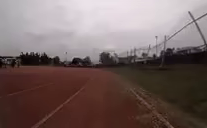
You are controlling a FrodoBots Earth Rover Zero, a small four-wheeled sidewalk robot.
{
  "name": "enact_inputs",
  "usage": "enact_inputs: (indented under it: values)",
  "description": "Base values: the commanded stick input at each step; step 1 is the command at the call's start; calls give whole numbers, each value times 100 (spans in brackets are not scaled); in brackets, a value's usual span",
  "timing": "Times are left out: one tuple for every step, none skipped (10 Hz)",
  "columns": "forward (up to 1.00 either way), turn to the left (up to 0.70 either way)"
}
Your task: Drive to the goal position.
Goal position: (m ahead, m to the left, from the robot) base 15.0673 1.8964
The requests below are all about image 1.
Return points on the green grass field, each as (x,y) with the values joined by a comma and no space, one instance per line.
(184,86)

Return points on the dark hedge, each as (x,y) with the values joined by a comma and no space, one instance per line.
(191,57)

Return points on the tall pale pole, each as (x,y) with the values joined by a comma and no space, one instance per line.
(163,53)

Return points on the tall fence with posts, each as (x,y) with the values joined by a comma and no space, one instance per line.
(198,30)

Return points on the row of dark trees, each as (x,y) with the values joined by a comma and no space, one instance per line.
(31,59)

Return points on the light pole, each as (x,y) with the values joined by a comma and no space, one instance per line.
(156,45)
(66,56)

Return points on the red running track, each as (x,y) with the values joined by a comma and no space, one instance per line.
(94,106)

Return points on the low building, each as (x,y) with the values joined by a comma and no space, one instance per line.
(9,60)

